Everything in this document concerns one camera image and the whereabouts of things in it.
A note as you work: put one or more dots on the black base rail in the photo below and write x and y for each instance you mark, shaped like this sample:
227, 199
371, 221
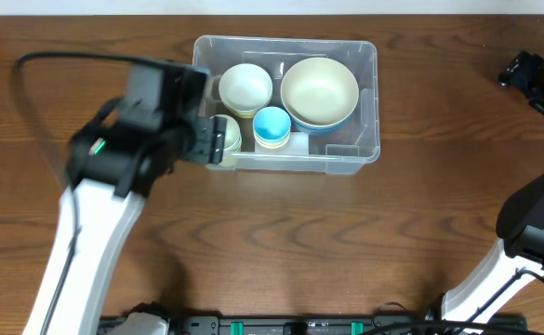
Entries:
213, 325

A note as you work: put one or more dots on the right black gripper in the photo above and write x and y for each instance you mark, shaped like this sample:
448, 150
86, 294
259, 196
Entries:
520, 68

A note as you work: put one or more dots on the yellow plastic cup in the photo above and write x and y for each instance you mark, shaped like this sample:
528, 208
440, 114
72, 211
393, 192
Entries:
228, 161
259, 139

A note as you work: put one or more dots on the yellow small bowl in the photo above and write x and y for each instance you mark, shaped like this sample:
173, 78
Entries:
244, 114

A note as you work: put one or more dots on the pink plastic cup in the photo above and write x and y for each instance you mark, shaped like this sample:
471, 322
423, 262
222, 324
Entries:
272, 146

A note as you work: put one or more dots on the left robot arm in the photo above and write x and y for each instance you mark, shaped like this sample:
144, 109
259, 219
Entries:
114, 160

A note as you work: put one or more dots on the white small bowl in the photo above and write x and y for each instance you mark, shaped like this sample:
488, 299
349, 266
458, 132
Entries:
245, 77

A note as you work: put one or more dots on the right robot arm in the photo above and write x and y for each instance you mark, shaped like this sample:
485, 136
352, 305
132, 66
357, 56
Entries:
517, 257

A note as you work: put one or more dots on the white label in container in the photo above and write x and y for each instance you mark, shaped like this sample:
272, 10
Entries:
297, 144

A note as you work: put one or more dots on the cream white plastic cup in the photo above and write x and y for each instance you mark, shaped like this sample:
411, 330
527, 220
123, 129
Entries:
232, 132

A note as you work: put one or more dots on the light blue plastic cup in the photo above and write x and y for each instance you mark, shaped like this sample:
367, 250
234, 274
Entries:
272, 124

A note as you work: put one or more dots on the mint green plastic cup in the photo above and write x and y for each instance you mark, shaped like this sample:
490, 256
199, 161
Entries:
235, 148

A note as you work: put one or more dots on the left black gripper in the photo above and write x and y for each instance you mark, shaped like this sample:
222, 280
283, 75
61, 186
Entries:
212, 140

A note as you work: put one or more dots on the clear plastic storage container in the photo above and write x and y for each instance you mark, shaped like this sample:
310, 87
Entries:
342, 152

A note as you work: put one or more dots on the dark blue bowl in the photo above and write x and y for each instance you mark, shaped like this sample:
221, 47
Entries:
319, 120

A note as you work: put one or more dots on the large beige bowl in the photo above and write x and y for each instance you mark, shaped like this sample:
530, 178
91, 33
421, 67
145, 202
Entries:
319, 81

